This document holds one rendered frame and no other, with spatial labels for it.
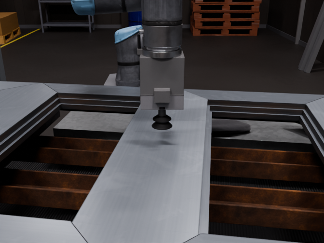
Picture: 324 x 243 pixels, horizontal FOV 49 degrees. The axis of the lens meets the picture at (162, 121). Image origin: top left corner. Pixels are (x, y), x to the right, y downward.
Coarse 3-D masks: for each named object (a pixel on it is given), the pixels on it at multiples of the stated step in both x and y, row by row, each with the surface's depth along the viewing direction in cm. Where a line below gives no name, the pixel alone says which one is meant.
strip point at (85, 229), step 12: (84, 228) 49; (96, 228) 49; (108, 228) 49; (120, 228) 49; (132, 228) 49; (96, 240) 47; (108, 240) 47; (120, 240) 47; (132, 240) 47; (144, 240) 47; (156, 240) 47; (168, 240) 47; (180, 240) 47
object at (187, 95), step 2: (184, 92) 106; (186, 92) 106; (188, 92) 106; (184, 94) 104; (186, 94) 104; (188, 94) 104; (190, 94) 104; (192, 94) 104; (194, 94) 104; (184, 96) 102; (186, 96) 102; (188, 96) 102; (190, 96) 102; (192, 96) 102; (194, 96) 102; (196, 96) 102; (198, 96) 102; (200, 96) 102; (192, 98) 100; (194, 98) 100; (196, 98) 100; (198, 98) 100; (200, 98) 100; (202, 98) 100; (204, 98) 100
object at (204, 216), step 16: (64, 96) 106; (80, 96) 105; (96, 96) 104; (112, 96) 103; (128, 96) 103; (32, 112) 91; (48, 112) 99; (208, 112) 95; (224, 112) 99; (240, 112) 99; (256, 112) 98; (272, 112) 98; (288, 112) 97; (304, 112) 95; (16, 128) 84; (32, 128) 89; (208, 128) 85; (304, 128) 91; (320, 128) 83; (0, 144) 77; (16, 144) 82; (208, 144) 80; (320, 144) 80; (0, 160) 76; (208, 160) 74; (208, 176) 68; (208, 192) 63; (208, 208) 58; (208, 224) 55
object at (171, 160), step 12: (120, 156) 69; (132, 156) 69; (144, 156) 69; (156, 156) 69; (168, 156) 69; (180, 156) 69; (192, 156) 69; (144, 168) 64; (156, 168) 64; (168, 168) 64; (180, 168) 64; (192, 168) 64
